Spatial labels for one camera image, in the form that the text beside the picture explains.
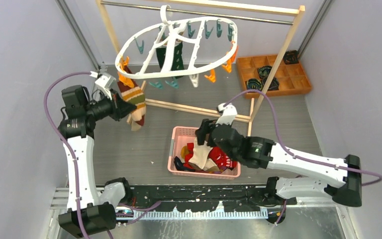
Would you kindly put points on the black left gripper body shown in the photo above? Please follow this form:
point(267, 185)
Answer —
point(113, 110)

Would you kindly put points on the pink perforated plastic basket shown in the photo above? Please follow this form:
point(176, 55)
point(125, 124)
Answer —
point(182, 135)

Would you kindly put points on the rolled dark sock in tray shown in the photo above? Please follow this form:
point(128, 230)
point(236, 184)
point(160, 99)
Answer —
point(264, 71)

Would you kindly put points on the striped beige maroon sock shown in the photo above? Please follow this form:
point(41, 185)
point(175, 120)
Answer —
point(132, 93)

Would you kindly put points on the navy santa sock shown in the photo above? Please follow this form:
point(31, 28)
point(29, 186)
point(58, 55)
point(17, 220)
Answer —
point(180, 166)

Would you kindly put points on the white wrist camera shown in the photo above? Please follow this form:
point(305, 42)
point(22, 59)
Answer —
point(227, 113)
point(103, 82)

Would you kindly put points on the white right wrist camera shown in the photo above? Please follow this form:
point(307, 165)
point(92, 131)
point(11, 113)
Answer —
point(227, 113)

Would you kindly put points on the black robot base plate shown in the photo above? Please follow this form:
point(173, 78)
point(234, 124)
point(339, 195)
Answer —
point(202, 198)

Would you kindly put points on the white oval clip hanger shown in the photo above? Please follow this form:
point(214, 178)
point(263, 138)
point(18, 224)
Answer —
point(177, 49)

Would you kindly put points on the beige brown block sock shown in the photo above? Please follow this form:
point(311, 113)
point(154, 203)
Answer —
point(200, 157)

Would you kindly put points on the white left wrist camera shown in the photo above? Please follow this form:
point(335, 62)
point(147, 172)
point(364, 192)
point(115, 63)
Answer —
point(103, 82)

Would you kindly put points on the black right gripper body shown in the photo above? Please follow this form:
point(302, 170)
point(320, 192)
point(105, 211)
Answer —
point(207, 126)

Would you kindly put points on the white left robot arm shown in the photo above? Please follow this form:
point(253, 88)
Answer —
point(89, 211)

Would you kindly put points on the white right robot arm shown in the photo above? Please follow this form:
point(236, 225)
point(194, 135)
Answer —
point(336, 178)

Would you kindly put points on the plain red sock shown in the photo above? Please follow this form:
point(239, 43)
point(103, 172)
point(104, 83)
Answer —
point(187, 154)

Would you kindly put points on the wooden clothes rack frame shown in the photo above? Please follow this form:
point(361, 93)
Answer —
point(297, 15)

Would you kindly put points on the orange wooden divided tray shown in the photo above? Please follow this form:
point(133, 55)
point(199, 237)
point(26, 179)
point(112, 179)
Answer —
point(290, 79)

